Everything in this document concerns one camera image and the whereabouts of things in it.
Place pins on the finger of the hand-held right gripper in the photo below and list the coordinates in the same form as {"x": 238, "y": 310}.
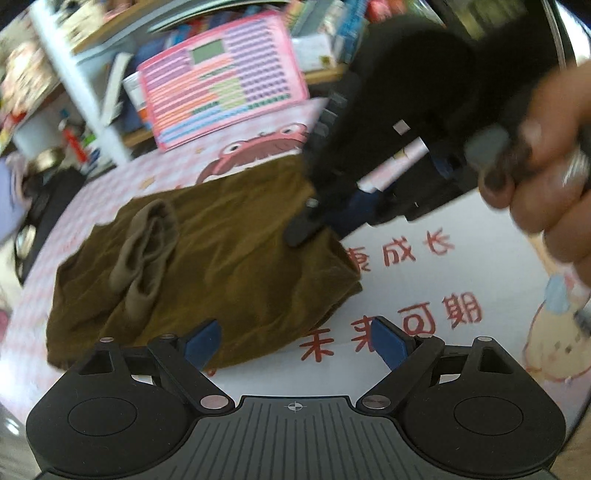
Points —
{"x": 355, "y": 211}
{"x": 302, "y": 227}

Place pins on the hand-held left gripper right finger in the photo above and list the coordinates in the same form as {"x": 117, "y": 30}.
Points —
{"x": 388, "y": 345}

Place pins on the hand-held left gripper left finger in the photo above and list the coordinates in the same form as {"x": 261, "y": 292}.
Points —
{"x": 203, "y": 345}

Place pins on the brown garment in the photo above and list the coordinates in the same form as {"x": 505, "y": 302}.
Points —
{"x": 240, "y": 277}

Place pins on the person's right hand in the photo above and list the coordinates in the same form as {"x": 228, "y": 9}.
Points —
{"x": 549, "y": 152}

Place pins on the wooden shelf board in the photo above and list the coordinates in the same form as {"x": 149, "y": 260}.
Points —
{"x": 323, "y": 74}

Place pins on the row of shelf books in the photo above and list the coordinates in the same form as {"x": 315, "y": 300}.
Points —
{"x": 337, "y": 23}

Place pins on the pink printed table mat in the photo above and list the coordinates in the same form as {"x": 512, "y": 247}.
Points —
{"x": 461, "y": 258}

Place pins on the pink learning chart board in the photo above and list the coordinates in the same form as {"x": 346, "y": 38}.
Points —
{"x": 231, "y": 92}

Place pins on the blue books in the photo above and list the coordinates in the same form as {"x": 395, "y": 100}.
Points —
{"x": 134, "y": 106}

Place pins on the black bag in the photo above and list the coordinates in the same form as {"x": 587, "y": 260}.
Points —
{"x": 55, "y": 198}

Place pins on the white book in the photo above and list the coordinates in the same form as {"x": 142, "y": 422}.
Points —
{"x": 111, "y": 90}

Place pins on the purple cloth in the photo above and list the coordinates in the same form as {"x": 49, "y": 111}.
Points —
{"x": 11, "y": 198}

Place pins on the white shelf with clutter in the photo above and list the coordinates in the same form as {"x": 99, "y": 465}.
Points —
{"x": 78, "y": 83}

